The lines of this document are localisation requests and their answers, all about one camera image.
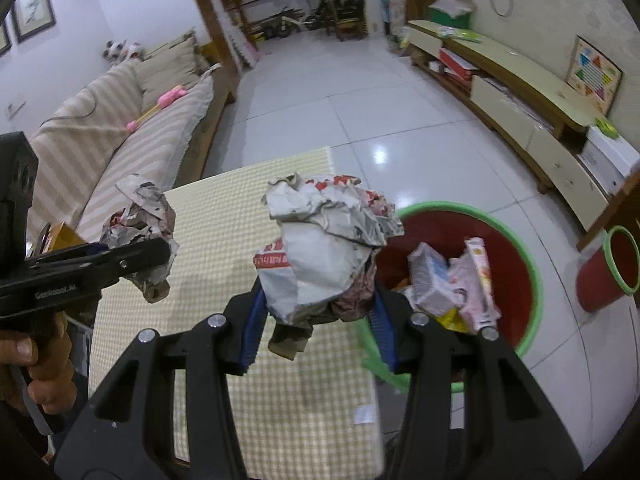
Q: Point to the red box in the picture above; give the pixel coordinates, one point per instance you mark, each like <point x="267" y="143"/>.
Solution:
<point x="457" y="65"/>

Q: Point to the cream wooden television cabinet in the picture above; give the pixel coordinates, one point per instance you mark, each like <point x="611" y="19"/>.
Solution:
<point x="525" y="90"/>

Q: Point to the checkered tablecloth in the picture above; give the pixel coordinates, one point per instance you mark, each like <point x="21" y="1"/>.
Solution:
<point x="210" y="240"/>

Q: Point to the wooden side table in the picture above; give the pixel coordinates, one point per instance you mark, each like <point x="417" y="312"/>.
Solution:
<point x="67" y="237"/>

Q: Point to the yellow long box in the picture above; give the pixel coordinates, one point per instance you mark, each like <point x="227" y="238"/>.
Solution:
<point x="452" y="320"/>

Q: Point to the large red green-rimmed bin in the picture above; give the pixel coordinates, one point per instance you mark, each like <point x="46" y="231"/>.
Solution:
<point x="505" y="270"/>

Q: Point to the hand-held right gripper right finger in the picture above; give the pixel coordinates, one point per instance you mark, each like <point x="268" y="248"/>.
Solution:
<point x="385" y="335"/>

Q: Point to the flat green packet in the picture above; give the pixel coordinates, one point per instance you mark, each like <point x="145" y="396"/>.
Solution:
<point x="462" y="35"/>

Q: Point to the white red paper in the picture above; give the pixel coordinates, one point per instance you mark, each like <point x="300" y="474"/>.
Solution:
<point x="320" y="260"/>

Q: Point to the brown paper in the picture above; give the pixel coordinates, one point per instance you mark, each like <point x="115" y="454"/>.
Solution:
<point x="145" y="220"/>

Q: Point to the white pink foam boards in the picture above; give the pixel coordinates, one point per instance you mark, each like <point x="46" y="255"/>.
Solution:
<point x="242" y="40"/>

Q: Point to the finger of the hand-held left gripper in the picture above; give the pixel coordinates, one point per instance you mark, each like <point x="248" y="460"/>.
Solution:
<point x="135" y="260"/>
<point x="70" y="255"/>

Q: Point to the black white plush toys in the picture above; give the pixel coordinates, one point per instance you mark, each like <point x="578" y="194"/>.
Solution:
<point x="120" y="51"/>

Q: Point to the framed picture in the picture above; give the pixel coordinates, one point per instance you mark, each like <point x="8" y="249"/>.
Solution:
<point x="2" y="40"/>
<point x="32" y="5"/>

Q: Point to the striped beige sofa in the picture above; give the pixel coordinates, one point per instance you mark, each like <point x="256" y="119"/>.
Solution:
<point x="100" y="150"/>

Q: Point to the pink white carton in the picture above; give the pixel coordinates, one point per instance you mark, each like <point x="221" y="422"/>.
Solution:
<point x="477" y="285"/>

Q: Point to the white cardboard box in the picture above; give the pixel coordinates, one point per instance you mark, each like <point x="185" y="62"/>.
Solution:
<point x="610" y="160"/>

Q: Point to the pink toy wand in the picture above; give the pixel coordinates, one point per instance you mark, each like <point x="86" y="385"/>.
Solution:
<point x="170" y="97"/>

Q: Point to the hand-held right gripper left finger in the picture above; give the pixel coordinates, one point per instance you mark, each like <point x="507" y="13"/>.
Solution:
<point x="252" y="330"/>

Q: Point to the small red green-rimmed bin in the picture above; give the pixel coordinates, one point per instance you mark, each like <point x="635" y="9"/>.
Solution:
<point x="595" y="280"/>

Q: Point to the wooden chair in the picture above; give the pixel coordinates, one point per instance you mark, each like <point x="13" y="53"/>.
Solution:
<point x="352" y="30"/>

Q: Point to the person's left hand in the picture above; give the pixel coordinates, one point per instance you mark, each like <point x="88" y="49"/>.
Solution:
<point x="50" y="375"/>

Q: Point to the white balance bike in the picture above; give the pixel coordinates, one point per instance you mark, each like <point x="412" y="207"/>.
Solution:
<point x="285" y="25"/>

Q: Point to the black phone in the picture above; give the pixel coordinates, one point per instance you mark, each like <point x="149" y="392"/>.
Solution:
<point x="44" y="237"/>

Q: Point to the small green item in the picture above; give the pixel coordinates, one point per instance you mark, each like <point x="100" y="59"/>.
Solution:
<point x="606" y="127"/>

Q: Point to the green box with papers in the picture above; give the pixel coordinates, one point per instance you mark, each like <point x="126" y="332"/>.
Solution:
<point x="450" y="15"/>

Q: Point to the beige cushion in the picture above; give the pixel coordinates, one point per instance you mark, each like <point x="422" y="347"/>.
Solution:
<point x="167" y="70"/>

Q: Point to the star checkers game board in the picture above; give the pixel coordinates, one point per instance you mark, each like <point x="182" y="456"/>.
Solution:
<point x="592" y="75"/>

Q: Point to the wall socket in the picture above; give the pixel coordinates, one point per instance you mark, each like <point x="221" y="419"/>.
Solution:
<point x="16" y="111"/>

